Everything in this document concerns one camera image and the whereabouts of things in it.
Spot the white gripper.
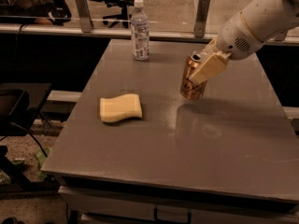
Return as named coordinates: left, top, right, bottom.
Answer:
left=189, top=12, right=263, bottom=84

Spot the orange La Croix can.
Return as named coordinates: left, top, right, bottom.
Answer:
left=180, top=52, right=206, bottom=100

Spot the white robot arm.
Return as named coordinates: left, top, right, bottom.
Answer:
left=189, top=0, right=299, bottom=84

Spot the yellow sponge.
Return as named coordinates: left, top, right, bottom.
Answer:
left=99, top=93, right=143, bottom=123

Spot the clear plastic water bottle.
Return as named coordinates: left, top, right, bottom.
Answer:
left=131, top=0, right=150, bottom=61

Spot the green crumpled wrapper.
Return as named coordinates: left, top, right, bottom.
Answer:
left=34, top=147, right=51, bottom=181

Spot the right metal railing post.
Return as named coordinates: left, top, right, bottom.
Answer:
left=193, top=0, right=210, bottom=38

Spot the metal railing post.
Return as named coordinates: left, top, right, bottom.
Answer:
left=75, top=0, right=93, bottom=33
left=193, top=0, right=210, bottom=38

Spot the left metal railing post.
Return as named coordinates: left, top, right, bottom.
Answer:
left=75, top=0, right=93, bottom=33

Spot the black drawer handle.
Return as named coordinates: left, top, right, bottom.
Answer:
left=153, top=208, right=192, bottom=224

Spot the black cable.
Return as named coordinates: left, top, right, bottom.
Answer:
left=8, top=120, right=49, bottom=158

